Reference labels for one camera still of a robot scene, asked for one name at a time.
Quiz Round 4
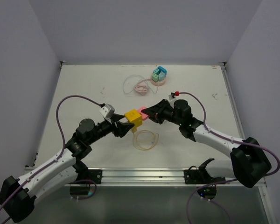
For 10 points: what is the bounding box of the pink round socket base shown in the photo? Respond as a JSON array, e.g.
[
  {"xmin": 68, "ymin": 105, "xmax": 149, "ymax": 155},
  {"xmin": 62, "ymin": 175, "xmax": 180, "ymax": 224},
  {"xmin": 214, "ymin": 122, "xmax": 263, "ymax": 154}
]
[{"xmin": 150, "ymin": 77, "xmax": 167, "ymax": 86}]

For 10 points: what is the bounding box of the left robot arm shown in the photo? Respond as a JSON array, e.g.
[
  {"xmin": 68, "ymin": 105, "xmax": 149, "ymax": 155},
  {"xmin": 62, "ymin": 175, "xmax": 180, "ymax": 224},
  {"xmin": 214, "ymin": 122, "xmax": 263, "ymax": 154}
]
[{"xmin": 0, "ymin": 114, "xmax": 134, "ymax": 223}]

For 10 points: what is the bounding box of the yellow cube socket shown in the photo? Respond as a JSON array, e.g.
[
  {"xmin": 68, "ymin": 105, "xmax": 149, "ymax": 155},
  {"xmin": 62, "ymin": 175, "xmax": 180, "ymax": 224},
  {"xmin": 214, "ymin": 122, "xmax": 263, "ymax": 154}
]
[{"xmin": 124, "ymin": 109, "xmax": 143, "ymax": 133}]

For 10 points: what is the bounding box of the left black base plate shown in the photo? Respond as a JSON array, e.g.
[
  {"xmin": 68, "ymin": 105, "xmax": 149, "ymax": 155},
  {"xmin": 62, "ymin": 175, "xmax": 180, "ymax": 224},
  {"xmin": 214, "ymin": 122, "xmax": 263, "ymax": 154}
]
[{"xmin": 77, "ymin": 169, "xmax": 103, "ymax": 184}]

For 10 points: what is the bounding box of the pink plug adapter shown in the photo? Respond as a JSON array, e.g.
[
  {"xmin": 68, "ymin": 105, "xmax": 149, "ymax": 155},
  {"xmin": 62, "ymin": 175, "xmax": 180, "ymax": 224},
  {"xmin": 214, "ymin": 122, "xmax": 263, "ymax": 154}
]
[{"xmin": 137, "ymin": 106, "xmax": 149, "ymax": 121}]

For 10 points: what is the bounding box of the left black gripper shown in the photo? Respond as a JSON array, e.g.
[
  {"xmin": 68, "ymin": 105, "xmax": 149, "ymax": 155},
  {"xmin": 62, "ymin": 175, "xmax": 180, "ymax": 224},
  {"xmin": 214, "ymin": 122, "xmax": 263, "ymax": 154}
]
[{"xmin": 86, "ymin": 112, "xmax": 133, "ymax": 144}]

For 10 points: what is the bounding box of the green plug adapter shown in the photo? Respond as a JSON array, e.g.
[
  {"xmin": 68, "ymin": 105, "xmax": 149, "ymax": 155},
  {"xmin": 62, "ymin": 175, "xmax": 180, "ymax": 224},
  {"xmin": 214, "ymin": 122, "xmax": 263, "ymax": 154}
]
[{"xmin": 151, "ymin": 68, "xmax": 160, "ymax": 83}]

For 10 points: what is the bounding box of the white light blue cable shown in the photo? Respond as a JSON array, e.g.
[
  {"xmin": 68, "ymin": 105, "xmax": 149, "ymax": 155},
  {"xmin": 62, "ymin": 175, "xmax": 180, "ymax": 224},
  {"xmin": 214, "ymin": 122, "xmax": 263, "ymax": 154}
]
[{"xmin": 122, "ymin": 74, "xmax": 159, "ymax": 95}]

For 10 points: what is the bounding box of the pink coiled cable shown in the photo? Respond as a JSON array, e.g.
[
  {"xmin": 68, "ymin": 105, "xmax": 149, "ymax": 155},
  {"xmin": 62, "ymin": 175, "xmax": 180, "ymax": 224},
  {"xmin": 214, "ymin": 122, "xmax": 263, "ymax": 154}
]
[{"xmin": 134, "ymin": 78, "xmax": 154, "ymax": 96}]

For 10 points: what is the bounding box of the light blue plug adapter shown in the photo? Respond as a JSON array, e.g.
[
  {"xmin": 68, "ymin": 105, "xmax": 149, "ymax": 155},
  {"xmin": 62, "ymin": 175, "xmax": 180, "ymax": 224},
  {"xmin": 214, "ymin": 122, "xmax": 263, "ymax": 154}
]
[{"xmin": 158, "ymin": 71, "xmax": 166, "ymax": 82}]

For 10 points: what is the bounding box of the aluminium mounting rail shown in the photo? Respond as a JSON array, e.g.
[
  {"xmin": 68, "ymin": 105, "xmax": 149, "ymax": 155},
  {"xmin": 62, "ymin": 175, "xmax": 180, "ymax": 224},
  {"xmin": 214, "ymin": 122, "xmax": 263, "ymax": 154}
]
[{"xmin": 20, "ymin": 166, "xmax": 264, "ymax": 187}]

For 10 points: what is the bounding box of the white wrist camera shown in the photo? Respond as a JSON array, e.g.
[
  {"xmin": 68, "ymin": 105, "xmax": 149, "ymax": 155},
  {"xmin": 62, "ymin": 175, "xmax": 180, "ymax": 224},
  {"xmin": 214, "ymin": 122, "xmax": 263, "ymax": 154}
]
[
  {"xmin": 99, "ymin": 104, "xmax": 115, "ymax": 121},
  {"xmin": 168, "ymin": 91, "xmax": 180, "ymax": 102}
]

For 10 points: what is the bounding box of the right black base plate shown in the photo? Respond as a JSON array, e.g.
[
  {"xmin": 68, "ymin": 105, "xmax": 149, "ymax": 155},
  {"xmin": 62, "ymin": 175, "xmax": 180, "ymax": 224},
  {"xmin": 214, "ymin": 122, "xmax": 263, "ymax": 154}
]
[{"xmin": 183, "ymin": 166, "xmax": 226, "ymax": 184}]

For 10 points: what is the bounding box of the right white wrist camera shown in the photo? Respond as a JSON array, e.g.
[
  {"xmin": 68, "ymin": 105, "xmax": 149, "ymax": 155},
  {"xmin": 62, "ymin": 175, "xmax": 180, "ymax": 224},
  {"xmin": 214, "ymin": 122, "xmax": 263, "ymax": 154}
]
[{"xmin": 168, "ymin": 91, "xmax": 180, "ymax": 102}]

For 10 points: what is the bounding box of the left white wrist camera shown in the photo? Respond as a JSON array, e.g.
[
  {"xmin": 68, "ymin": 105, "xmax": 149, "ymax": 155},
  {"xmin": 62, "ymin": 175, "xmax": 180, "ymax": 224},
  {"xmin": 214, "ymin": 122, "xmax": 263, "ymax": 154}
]
[{"xmin": 99, "ymin": 104, "xmax": 115, "ymax": 121}]

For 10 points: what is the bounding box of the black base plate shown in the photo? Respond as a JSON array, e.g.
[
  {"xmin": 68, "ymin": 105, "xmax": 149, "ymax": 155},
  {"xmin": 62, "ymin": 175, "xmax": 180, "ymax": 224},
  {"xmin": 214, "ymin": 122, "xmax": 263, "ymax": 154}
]
[
  {"xmin": 77, "ymin": 169, "xmax": 103, "ymax": 184},
  {"xmin": 183, "ymin": 166, "xmax": 226, "ymax": 184}
]

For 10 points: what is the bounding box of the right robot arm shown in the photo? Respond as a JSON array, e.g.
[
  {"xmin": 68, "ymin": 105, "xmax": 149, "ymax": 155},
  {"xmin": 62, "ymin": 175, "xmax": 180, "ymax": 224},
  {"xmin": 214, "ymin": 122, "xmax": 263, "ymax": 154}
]
[{"xmin": 142, "ymin": 99, "xmax": 272, "ymax": 188}]

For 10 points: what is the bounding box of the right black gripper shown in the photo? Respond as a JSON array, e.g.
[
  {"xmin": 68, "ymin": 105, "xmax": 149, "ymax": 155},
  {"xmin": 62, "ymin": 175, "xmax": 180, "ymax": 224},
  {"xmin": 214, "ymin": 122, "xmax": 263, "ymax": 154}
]
[{"xmin": 142, "ymin": 99, "xmax": 183, "ymax": 126}]

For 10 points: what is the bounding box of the yellow coiled cable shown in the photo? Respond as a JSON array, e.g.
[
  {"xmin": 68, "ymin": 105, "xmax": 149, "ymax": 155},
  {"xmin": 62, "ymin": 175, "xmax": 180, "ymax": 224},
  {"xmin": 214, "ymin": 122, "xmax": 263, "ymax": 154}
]
[{"xmin": 132, "ymin": 130, "xmax": 160, "ymax": 151}]

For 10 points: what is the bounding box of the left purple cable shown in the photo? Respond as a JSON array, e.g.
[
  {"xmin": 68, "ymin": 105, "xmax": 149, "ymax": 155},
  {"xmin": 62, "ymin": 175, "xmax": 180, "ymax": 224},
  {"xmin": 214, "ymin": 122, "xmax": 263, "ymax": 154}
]
[{"xmin": 0, "ymin": 95, "xmax": 105, "ymax": 224}]

